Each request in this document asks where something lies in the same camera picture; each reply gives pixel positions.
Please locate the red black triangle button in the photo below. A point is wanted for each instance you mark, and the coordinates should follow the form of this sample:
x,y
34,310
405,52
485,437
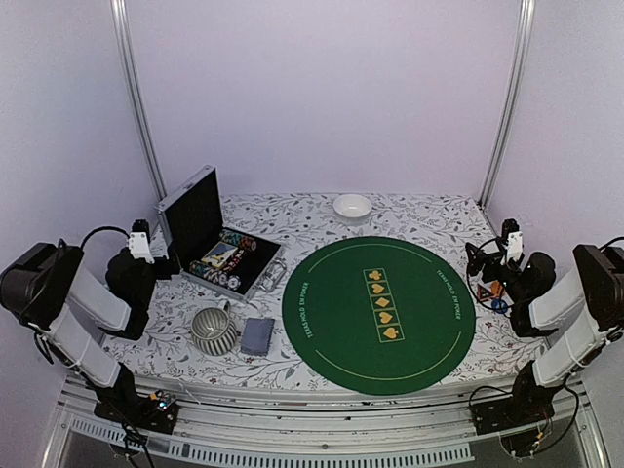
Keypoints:
x,y
484,294

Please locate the poker chips back row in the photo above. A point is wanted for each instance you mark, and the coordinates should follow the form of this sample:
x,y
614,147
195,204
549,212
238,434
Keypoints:
x,y
238,239

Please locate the poker chips front row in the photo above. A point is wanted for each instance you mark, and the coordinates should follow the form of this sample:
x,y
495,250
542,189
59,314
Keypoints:
x,y
214,276

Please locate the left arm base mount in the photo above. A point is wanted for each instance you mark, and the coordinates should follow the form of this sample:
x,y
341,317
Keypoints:
x,y
156,413

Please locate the orange big blind button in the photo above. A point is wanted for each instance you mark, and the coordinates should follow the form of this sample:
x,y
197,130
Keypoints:
x,y
496,289

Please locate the poker chips row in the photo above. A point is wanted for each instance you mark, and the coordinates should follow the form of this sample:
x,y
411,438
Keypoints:
x,y
238,239
214,276

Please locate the striped ceramic mug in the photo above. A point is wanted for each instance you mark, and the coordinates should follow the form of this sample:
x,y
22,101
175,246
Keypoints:
x,y
213,330

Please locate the aluminium frame post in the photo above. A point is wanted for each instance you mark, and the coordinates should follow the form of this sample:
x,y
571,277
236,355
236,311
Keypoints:
x,y
126,52
513,89

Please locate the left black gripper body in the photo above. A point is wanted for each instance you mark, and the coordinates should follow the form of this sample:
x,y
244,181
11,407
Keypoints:
x,y
165,269

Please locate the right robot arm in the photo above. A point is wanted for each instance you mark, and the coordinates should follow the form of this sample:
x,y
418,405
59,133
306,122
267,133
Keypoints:
x,y
584,308

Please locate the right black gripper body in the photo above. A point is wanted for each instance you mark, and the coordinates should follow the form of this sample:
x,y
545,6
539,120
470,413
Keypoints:
x,y
493,260

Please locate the left aluminium frame post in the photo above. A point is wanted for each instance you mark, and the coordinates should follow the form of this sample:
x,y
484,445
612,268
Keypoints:
x,y
126,52

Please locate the white ceramic bowl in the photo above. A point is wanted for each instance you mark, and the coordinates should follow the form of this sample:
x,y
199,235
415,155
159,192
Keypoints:
x,y
352,206

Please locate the right aluminium frame post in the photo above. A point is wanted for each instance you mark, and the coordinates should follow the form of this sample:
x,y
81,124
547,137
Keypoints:
x,y
513,89

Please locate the blue small blind button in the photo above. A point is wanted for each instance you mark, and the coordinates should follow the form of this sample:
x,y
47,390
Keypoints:
x,y
499,306

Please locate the round green poker mat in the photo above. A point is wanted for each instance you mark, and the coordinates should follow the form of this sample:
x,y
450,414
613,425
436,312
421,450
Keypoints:
x,y
378,316

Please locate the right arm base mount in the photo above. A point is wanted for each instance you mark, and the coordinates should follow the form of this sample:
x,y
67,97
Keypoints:
x,y
510,412

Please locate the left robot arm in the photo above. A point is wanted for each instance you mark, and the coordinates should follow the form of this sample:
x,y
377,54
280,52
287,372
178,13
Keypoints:
x,y
47,284

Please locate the card deck in case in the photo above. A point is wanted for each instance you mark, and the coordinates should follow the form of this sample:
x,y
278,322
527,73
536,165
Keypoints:
x,y
219,255

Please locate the aluminium poker chip case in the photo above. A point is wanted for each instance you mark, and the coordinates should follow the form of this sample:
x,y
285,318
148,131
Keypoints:
x,y
191,219

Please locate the blue playing card deck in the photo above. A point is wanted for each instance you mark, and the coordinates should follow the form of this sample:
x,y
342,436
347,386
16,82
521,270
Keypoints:
x,y
256,336

